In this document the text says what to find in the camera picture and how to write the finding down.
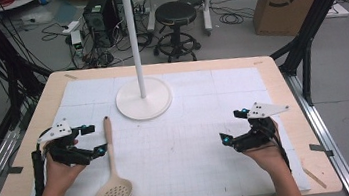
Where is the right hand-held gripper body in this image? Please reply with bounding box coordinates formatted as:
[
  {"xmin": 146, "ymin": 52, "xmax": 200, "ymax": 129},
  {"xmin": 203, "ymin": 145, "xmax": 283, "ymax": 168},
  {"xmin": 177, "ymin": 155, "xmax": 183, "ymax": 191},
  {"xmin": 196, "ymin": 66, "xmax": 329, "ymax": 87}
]
[{"xmin": 228, "ymin": 97, "xmax": 295, "ymax": 154}]

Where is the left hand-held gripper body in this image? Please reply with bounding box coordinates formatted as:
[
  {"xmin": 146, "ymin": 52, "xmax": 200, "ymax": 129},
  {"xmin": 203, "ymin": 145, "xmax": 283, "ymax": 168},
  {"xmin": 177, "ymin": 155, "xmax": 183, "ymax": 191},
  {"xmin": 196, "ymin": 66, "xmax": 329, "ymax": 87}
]
[{"xmin": 34, "ymin": 115, "xmax": 96, "ymax": 172}]

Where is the beige slotted spoon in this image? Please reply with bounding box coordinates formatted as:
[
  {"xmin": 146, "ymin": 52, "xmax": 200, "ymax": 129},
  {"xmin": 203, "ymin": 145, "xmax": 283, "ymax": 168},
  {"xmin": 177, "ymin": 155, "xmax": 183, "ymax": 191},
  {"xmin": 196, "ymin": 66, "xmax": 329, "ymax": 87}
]
[{"xmin": 83, "ymin": 113, "xmax": 135, "ymax": 196}]

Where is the white hook stand rack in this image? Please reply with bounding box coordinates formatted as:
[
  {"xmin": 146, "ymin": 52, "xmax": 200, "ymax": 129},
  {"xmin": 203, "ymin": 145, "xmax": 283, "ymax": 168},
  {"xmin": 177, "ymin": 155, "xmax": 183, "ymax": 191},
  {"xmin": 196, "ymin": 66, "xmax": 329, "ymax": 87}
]
[{"xmin": 98, "ymin": 0, "xmax": 176, "ymax": 126}]

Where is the person's right hand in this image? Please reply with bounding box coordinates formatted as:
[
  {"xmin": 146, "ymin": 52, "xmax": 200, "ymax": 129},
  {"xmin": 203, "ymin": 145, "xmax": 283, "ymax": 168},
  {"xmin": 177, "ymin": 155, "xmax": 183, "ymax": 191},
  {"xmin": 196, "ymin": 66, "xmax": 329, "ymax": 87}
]
[{"xmin": 238, "ymin": 115, "xmax": 287, "ymax": 178}]

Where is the person's left hand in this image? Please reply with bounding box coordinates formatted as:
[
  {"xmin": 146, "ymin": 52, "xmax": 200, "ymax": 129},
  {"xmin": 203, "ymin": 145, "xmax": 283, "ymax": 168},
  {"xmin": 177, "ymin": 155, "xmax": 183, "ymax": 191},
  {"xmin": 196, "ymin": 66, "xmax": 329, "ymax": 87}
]
[{"xmin": 39, "ymin": 137, "xmax": 90, "ymax": 196}]

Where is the white grid mat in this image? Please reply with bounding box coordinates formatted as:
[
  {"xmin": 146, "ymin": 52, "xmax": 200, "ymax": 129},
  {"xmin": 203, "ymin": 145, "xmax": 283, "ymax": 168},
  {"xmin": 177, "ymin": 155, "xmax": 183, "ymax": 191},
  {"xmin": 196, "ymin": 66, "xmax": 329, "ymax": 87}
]
[{"xmin": 7, "ymin": 52, "xmax": 313, "ymax": 196}]

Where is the black tape strip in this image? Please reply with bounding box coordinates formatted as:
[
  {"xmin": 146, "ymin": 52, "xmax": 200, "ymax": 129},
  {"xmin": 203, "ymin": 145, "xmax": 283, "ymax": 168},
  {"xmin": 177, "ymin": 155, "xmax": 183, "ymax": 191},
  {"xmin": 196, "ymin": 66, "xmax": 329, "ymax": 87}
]
[
  {"xmin": 5, "ymin": 164, "xmax": 25, "ymax": 176},
  {"xmin": 308, "ymin": 140, "xmax": 335, "ymax": 160}
]

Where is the brown tape strip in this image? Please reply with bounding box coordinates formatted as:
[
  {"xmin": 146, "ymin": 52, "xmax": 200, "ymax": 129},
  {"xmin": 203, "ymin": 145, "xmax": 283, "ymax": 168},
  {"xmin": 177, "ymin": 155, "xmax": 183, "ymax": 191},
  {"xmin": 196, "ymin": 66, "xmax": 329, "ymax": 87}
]
[{"xmin": 63, "ymin": 72, "xmax": 80, "ymax": 82}]

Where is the small white electronic box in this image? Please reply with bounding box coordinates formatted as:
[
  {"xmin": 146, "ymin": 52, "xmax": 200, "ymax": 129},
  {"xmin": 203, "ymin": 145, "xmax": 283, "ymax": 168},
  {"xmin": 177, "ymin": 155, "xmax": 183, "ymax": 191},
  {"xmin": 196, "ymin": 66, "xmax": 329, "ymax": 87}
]
[{"xmin": 69, "ymin": 29, "xmax": 86, "ymax": 52}]

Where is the white power strip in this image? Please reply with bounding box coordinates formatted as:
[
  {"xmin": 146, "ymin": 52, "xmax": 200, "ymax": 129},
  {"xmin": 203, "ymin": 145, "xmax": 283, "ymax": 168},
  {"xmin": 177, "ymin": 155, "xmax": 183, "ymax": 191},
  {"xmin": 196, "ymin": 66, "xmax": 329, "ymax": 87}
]
[{"xmin": 59, "ymin": 19, "xmax": 82, "ymax": 36}]

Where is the black computer tower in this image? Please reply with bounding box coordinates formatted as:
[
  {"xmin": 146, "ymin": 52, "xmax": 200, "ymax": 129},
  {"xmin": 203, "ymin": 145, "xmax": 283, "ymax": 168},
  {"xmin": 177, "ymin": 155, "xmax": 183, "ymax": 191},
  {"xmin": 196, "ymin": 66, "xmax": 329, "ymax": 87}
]
[{"xmin": 80, "ymin": 0, "xmax": 124, "ymax": 51}]

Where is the white metal stand leg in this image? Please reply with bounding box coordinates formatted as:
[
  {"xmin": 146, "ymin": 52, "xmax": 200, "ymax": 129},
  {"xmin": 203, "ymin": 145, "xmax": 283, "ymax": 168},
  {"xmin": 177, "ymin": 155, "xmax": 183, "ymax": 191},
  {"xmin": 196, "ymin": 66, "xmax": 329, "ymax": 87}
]
[
  {"xmin": 200, "ymin": 0, "xmax": 223, "ymax": 37},
  {"xmin": 143, "ymin": 0, "xmax": 159, "ymax": 33}
]

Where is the black round stool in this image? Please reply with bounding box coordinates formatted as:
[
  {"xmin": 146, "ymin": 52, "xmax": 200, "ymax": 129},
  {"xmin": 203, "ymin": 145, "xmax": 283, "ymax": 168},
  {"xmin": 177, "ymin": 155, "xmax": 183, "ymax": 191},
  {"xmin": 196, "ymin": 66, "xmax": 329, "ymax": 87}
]
[{"xmin": 147, "ymin": 0, "xmax": 204, "ymax": 66}]

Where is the flat white floor box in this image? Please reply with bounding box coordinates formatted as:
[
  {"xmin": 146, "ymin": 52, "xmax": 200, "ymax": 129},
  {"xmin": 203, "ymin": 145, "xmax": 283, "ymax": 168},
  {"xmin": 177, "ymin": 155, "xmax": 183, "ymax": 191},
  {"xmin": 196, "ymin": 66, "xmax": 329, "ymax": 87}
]
[{"xmin": 322, "ymin": 1, "xmax": 349, "ymax": 21}]

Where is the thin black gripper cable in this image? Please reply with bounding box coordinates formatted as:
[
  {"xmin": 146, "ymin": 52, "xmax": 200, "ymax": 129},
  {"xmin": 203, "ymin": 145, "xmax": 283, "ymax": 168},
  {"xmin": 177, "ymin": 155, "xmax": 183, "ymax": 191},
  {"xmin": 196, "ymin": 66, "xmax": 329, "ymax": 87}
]
[{"xmin": 269, "ymin": 121, "xmax": 292, "ymax": 175}]

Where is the black sleeved gripper cable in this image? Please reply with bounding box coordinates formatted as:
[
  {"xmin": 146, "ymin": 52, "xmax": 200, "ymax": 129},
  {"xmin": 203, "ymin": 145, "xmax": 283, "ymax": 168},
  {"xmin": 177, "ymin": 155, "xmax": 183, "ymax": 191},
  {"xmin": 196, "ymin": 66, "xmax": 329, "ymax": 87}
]
[{"xmin": 26, "ymin": 126, "xmax": 62, "ymax": 196}]

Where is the coiled black floor cable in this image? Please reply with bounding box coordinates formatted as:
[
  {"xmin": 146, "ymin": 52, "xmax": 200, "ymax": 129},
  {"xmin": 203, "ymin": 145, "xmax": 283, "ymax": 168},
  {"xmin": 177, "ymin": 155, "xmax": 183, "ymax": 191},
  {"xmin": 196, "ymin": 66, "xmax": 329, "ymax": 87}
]
[{"xmin": 209, "ymin": 0, "xmax": 257, "ymax": 29}]

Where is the black metal frame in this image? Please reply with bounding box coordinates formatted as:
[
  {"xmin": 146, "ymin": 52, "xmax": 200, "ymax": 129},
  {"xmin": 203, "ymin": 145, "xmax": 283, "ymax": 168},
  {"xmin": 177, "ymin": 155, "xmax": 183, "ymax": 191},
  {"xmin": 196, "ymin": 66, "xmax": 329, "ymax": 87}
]
[
  {"xmin": 0, "ymin": 0, "xmax": 67, "ymax": 193},
  {"xmin": 262, "ymin": 0, "xmax": 349, "ymax": 112}
]

